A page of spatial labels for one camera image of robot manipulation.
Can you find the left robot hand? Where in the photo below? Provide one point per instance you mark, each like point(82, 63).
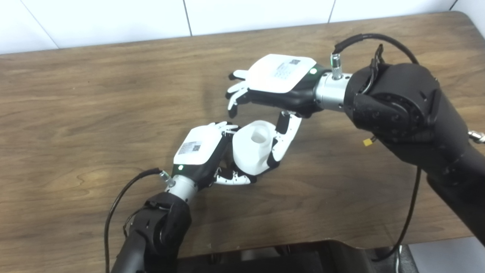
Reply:
point(199, 146)

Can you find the small yellow connector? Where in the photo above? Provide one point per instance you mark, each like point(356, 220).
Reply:
point(368, 141)

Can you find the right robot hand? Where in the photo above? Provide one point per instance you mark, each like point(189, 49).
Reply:
point(280, 76)

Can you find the round white piece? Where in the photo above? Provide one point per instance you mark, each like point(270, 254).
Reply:
point(246, 155)

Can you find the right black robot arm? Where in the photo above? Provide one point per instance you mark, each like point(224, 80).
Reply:
point(401, 110)

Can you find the black robot torso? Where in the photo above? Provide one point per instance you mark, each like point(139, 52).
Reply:
point(284, 261)

